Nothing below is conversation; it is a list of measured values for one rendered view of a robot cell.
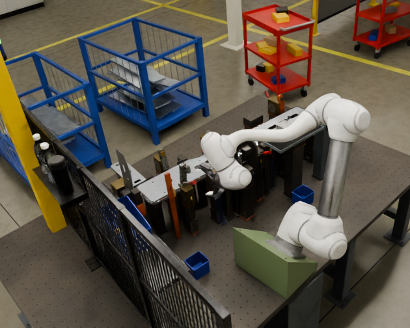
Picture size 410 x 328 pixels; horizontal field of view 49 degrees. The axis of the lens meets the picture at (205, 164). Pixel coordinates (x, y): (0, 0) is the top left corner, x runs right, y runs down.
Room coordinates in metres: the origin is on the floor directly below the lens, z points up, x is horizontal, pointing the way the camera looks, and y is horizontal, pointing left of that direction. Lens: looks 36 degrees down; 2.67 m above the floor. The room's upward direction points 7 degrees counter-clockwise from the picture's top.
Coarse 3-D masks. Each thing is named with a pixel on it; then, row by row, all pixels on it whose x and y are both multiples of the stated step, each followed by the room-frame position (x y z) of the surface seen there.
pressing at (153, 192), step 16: (288, 112) 2.76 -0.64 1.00; (256, 128) 2.60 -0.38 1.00; (256, 144) 2.40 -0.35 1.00; (192, 160) 2.31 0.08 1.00; (160, 176) 2.18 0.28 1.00; (176, 176) 2.16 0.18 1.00; (192, 176) 2.15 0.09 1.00; (144, 192) 2.05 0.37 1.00; (160, 192) 2.03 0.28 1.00; (176, 192) 2.02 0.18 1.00
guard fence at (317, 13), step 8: (320, 0) 6.70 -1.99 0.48; (328, 0) 6.83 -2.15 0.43; (336, 0) 6.96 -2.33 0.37; (344, 0) 7.10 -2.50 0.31; (352, 0) 7.24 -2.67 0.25; (360, 0) 7.38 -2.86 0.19; (312, 8) 6.64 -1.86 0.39; (320, 8) 6.71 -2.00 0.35; (328, 8) 6.84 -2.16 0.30; (336, 8) 6.98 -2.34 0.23; (344, 8) 7.10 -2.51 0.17; (312, 16) 6.63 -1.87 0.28; (320, 16) 6.72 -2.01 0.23; (328, 16) 6.84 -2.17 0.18
